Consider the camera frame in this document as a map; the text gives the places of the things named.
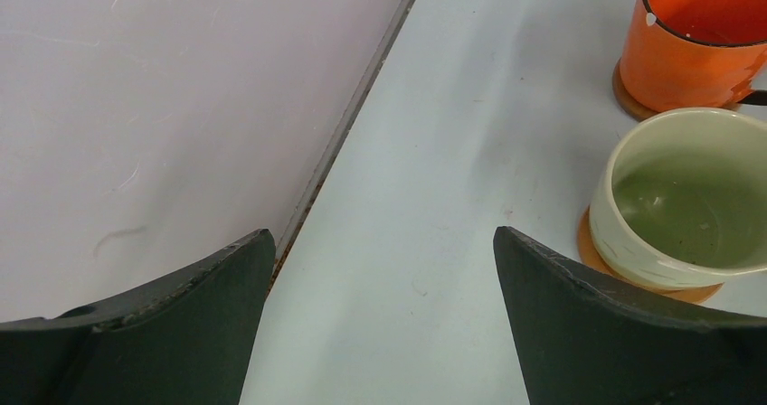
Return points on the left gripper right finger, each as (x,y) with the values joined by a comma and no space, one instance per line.
(583,337)

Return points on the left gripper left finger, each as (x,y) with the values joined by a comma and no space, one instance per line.
(184,338)

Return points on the light wood coaster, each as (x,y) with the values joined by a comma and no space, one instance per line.
(684,82)
(590,257)

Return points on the light green mug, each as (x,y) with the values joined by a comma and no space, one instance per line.
(681,202)

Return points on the orange mug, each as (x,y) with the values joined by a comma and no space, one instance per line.
(724,37)

